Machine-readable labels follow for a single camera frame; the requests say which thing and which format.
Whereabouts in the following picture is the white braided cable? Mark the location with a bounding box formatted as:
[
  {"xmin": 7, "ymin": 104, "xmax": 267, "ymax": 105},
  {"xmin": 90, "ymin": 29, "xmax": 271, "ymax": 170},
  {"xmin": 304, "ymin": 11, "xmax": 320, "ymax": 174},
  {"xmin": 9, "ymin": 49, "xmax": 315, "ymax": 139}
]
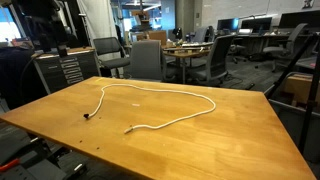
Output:
[{"xmin": 83, "ymin": 83, "xmax": 217, "ymax": 135}]

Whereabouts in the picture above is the grey fabric office chair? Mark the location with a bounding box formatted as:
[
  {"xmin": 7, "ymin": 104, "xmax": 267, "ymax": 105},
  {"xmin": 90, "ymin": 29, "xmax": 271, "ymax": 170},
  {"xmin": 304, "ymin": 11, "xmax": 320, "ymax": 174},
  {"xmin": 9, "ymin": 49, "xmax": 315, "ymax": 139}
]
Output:
[{"xmin": 128, "ymin": 40, "xmax": 164, "ymax": 81}]

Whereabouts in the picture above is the round wooden table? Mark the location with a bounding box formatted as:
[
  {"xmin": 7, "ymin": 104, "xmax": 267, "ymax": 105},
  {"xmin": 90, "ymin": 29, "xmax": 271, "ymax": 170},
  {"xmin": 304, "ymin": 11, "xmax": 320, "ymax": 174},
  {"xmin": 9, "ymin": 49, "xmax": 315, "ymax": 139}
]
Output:
[{"xmin": 163, "ymin": 42, "xmax": 213, "ymax": 83}]

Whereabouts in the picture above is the dark grey office chair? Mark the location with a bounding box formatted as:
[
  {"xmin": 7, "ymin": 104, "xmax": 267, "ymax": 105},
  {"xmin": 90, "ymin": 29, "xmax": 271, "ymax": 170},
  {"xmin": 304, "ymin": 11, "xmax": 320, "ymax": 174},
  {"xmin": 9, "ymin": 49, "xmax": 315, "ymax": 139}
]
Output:
[{"xmin": 187, "ymin": 35, "xmax": 234, "ymax": 86}]

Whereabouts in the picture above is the computer monitor left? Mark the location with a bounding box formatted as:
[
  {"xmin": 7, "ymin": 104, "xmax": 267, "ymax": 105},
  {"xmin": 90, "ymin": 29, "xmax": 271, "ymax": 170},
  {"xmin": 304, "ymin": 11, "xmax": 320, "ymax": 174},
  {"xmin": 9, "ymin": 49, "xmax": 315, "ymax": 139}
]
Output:
[{"xmin": 217, "ymin": 18, "xmax": 239, "ymax": 31}]

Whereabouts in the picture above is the computer monitor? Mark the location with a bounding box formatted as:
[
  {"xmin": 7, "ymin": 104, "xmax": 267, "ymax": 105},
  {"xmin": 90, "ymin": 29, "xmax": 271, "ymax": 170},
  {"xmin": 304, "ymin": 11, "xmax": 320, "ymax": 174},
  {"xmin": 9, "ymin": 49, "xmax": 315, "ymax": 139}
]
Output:
[
  {"xmin": 279, "ymin": 10, "xmax": 320, "ymax": 28},
  {"xmin": 241, "ymin": 17, "xmax": 272, "ymax": 33},
  {"xmin": 217, "ymin": 18, "xmax": 239, "ymax": 31}
]

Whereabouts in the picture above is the grey drawer cabinet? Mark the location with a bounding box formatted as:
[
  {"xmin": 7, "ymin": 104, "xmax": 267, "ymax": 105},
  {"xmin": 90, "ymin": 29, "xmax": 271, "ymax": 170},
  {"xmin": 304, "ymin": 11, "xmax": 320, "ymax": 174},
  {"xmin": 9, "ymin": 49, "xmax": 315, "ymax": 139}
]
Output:
[{"xmin": 34, "ymin": 47, "xmax": 101, "ymax": 94}]

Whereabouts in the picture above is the computer monitor middle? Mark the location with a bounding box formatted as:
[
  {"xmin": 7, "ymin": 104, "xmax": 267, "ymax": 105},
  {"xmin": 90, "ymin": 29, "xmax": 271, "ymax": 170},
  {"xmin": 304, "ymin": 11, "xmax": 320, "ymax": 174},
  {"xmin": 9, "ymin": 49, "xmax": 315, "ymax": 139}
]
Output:
[{"xmin": 241, "ymin": 17, "xmax": 272, "ymax": 33}]

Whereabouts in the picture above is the grey chair at right desk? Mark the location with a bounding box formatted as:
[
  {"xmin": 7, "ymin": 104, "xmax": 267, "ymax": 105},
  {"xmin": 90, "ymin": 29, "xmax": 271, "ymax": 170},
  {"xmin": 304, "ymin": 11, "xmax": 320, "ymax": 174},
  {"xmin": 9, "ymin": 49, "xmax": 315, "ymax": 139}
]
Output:
[{"xmin": 263, "ymin": 23, "xmax": 307, "ymax": 72}]

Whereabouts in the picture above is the grey plastic bin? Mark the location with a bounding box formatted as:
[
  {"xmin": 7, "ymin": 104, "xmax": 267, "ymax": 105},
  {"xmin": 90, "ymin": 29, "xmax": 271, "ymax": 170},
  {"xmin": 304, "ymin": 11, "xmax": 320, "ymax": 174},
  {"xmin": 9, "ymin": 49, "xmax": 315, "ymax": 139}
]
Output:
[{"xmin": 269, "ymin": 72, "xmax": 320, "ymax": 163}]

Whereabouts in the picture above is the cardboard box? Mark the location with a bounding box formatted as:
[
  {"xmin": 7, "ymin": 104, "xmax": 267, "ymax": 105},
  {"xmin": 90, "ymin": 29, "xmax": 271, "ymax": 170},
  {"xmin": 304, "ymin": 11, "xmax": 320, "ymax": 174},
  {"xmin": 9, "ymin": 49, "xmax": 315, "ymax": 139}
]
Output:
[{"xmin": 283, "ymin": 74, "xmax": 313, "ymax": 104}]

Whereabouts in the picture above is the black tripod stand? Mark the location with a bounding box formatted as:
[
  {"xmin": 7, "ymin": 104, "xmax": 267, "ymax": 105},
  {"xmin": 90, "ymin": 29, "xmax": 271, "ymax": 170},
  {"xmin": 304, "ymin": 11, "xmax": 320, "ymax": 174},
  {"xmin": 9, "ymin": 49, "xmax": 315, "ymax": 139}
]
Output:
[{"xmin": 265, "ymin": 33, "xmax": 320, "ymax": 155}]

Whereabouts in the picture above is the computer monitor right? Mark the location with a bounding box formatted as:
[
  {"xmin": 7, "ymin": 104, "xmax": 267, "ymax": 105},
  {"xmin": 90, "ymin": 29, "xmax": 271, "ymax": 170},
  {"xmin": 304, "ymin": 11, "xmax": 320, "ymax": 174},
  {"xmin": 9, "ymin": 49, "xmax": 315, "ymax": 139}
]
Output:
[{"xmin": 279, "ymin": 10, "xmax": 320, "ymax": 28}]

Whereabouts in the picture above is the red handled tool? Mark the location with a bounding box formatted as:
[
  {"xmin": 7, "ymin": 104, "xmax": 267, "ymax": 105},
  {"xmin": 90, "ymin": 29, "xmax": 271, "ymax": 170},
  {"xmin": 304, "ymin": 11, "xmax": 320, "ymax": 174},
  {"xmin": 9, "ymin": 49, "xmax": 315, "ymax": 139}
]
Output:
[{"xmin": 0, "ymin": 159, "xmax": 20, "ymax": 172}]

